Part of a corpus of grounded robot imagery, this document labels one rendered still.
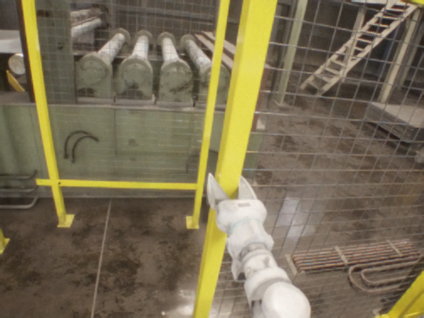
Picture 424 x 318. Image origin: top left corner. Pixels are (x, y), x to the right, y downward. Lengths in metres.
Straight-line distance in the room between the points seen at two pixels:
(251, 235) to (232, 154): 0.20
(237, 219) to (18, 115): 2.30
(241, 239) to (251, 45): 0.35
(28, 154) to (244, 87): 2.41
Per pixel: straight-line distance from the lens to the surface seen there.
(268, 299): 0.43
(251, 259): 0.49
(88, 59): 2.39
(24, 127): 2.67
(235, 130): 0.59
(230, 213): 0.55
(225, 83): 2.42
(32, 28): 1.97
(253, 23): 0.54
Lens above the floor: 1.72
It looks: 30 degrees down
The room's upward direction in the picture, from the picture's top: 9 degrees clockwise
